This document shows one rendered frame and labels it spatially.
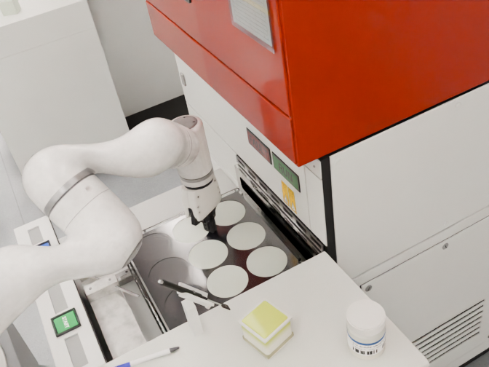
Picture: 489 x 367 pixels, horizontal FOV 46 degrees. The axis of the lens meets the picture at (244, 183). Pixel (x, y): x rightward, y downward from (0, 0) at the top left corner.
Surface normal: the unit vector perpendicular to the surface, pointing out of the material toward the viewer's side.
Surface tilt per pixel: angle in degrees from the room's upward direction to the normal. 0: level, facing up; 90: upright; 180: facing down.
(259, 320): 0
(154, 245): 0
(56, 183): 46
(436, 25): 90
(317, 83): 90
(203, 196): 90
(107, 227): 42
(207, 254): 0
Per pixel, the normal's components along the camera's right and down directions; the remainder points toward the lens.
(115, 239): 0.34, -0.21
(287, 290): -0.15, -0.77
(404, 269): 0.46, 0.51
